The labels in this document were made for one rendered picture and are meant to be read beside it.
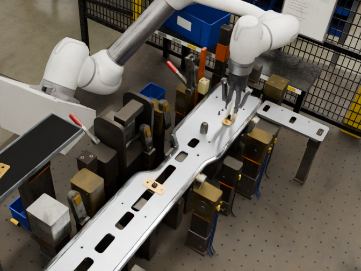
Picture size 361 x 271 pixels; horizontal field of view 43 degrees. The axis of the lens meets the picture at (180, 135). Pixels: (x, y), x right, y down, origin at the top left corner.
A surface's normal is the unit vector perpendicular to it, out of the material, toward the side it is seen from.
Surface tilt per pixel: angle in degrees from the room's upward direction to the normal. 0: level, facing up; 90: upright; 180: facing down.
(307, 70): 0
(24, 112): 90
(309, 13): 90
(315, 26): 90
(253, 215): 0
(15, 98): 90
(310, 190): 0
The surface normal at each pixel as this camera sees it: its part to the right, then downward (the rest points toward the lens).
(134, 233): 0.07, -0.70
